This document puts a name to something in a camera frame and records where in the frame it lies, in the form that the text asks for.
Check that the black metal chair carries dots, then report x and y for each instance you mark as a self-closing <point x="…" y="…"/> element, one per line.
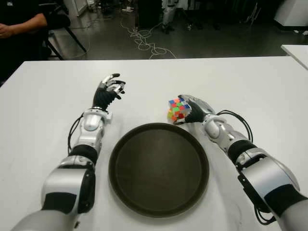
<point x="61" y="22"/>

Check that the silver humanoid robot legs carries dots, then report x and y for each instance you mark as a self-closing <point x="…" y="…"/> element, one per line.
<point x="168" y="14"/>

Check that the white power strip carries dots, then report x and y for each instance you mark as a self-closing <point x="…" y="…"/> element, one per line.
<point x="127" y="9"/>

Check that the white board panel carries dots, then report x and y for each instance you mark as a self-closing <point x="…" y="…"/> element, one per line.
<point x="74" y="7"/>

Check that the round dark brown plate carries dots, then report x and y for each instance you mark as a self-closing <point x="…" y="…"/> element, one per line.
<point x="158" y="168"/>

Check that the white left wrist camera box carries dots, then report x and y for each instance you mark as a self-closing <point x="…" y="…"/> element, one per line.
<point x="109" y="118"/>

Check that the robot left hand black silver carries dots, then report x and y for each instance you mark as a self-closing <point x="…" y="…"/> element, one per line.
<point x="102" y="96"/>

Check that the seated person in black shirt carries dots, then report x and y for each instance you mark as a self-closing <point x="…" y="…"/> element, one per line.
<point x="16" y="53"/>

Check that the robot right hand black silver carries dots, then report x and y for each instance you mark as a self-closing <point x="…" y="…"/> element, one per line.
<point x="199" y="109"/>

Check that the tall black cabinet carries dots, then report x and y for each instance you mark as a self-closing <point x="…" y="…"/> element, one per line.
<point x="149" y="12"/>

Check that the robot left arm silver black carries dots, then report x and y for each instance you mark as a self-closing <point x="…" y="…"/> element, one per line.
<point x="62" y="183"/>

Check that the multicoloured Rubik's cube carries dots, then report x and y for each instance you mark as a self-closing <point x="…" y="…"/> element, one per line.
<point x="176" y="108"/>

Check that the person's bare forearm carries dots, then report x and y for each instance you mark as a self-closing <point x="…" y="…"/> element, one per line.
<point x="21" y="26"/>

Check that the robot right arm silver black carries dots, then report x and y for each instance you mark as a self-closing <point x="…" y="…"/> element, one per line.
<point x="264" y="178"/>

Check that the white side table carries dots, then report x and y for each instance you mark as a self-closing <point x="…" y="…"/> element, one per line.
<point x="297" y="54"/>

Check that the white cabinet with black base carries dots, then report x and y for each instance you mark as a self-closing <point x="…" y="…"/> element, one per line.
<point x="292" y="12"/>

